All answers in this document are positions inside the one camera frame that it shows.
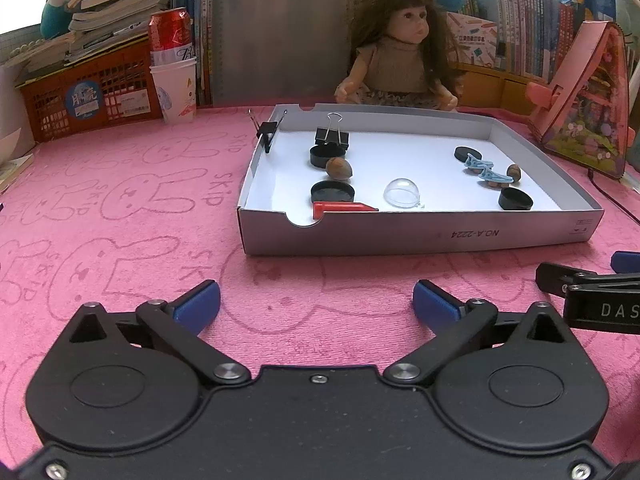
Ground yellow wooden drawer shelf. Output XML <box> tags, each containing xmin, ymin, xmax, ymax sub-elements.
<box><xmin>452</xmin><ymin>62</ymin><xmax>556</xmax><ymax>116</ymax></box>

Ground long-haired baby doll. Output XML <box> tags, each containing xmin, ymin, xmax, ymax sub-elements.
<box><xmin>334</xmin><ymin>0</ymin><xmax>463</xmax><ymax>111</ymax></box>

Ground white cardboard box tray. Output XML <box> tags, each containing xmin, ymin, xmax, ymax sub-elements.
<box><xmin>236</xmin><ymin>103</ymin><xmax>603</xmax><ymax>257</ymax></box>

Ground white paper cup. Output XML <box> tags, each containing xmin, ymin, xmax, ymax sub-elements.
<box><xmin>150</xmin><ymin>57</ymin><xmax>198</xmax><ymax>125</ymax></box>

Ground clear plastic dome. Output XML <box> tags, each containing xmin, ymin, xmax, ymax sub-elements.
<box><xmin>383</xmin><ymin>177</ymin><xmax>426</xmax><ymax>210</ymax></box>

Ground black cable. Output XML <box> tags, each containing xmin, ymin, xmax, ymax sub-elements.
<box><xmin>587</xmin><ymin>170</ymin><xmax>640</xmax><ymax>223</ymax></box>

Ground orange plastic basket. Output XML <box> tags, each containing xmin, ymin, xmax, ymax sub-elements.
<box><xmin>15</xmin><ymin>40</ymin><xmax>166</xmax><ymax>143</ymax></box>

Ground black binder clip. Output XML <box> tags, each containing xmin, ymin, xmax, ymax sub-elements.
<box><xmin>314</xmin><ymin>112</ymin><xmax>350</xmax><ymax>150</ymax></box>
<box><xmin>247</xmin><ymin>108</ymin><xmax>288</xmax><ymax>154</ymax></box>

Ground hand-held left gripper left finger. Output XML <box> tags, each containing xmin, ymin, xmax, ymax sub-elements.
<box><xmin>64</xmin><ymin>280</ymin><xmax>252</xmax><ymax>389</ymax></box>

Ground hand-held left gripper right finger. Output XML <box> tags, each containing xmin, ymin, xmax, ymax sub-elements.
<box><xmin>382</xmin><ymin>280</ymin><xmax>573</xmax><ymax>389</ymax></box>

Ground red pointed pen cap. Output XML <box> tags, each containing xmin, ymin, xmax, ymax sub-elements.
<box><xmin>313</xmin><ymin>201</ymin><xmax>379</xmax><ymax>219</ymax></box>

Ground thin book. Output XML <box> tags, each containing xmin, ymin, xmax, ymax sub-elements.
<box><xmin>0</xmin><ymin>152</ymin><xmax>36</xmax><ymax>195</ymax></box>

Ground colourful printed cardboard box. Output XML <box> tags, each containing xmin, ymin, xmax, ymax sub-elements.
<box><xmin>445</xmin><ymin>12</ymin><xmax>501</xmax><ymax>68</ymax></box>

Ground stack of lying books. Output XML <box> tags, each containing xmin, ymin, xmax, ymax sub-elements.
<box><xmin>5</xmin><ymin>0</ymin><xmax>173</xmax><ymax>71</ymax></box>

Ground large brown walnut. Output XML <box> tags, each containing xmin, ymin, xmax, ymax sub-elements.
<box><xmin>325</xmin><ymin>157</ymin><xmax>355</xmax><ymax>181</ymax></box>

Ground blue upright books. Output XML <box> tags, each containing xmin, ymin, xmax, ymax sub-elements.
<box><xmin>172</xmin><ymin>0</ymin><xmax>221</xmax><ymax>107</ymax></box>

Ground large black round cap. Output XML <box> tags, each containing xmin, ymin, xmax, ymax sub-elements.
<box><xmin>498</xmin><ymin>187</ymin><xmax>534</xmax><ymax>211</ymax></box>

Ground row of shelf books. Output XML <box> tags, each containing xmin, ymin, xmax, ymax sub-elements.
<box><xmin>475</xmin><ymin>0</ymin><xmax>616</xmax><ymax>81</ymax></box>

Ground pink rabbit-print towel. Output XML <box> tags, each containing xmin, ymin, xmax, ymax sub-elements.
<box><xmin>0</xmin><ymin>105</ymin><xmax>640</xmax><ymax>463</ymax></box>

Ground blue plush toy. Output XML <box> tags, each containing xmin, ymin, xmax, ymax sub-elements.
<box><xmin>39</xmin><ymin>0</ymin><xmax>73</xmax><ymax>40</ymax></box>

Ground pink triangular toy house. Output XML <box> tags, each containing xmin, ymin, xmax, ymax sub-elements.
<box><xmin>525</xmin><ymin>21</ymin><xmax>636</xmax><ymax>181</ymax></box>

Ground grey translucent panel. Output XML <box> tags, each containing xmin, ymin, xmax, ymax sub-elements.
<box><xmin>215</xmin><ymin>0</ymin><xmax>351</xmax><ymax>106</ymax></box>

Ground red drink can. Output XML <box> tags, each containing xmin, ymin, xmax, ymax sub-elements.
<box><xmin>148</xmin><ymin>7</ymin><xmax>196</xmax><ymax>66</ymax></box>

